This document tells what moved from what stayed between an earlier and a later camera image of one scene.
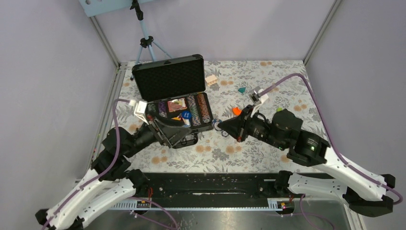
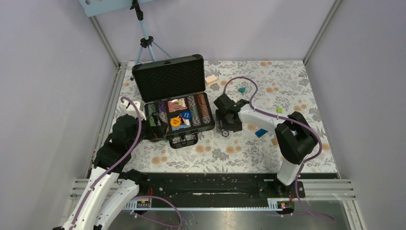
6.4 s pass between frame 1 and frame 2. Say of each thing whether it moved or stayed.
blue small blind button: stayed
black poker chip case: stayed
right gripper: moved
